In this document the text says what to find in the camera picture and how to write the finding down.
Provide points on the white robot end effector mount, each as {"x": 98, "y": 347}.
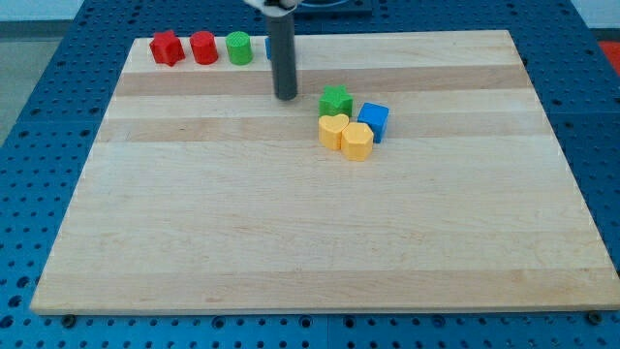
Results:
{"x": 273, "y": 8}

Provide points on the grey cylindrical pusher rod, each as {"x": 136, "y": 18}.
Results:
{"x": 281, "y": 35}

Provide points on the blue triangle block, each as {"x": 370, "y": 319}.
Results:
{"x": 267, "y": 48}

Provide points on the green star block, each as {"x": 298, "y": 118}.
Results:
{"x": 336, "y": 100}

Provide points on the red star block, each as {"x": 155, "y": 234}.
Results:
{"x": 166, "y": 48}

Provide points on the green cylinder block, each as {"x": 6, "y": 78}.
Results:
{"x": 239, "y": 48}

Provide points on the red cylinder block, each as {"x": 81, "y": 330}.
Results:
{"x": 204, "y": 48}

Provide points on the yellow heart block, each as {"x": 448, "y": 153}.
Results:
{"x": 331, "y": 128}

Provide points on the blue cube block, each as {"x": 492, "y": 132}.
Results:
{"x": 376, "y": 117}

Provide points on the yellow hexagon block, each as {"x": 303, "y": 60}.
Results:
{"x": 357, "y": 141}

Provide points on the light wooden board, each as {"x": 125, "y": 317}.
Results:
{"x": 205, "y": 194}

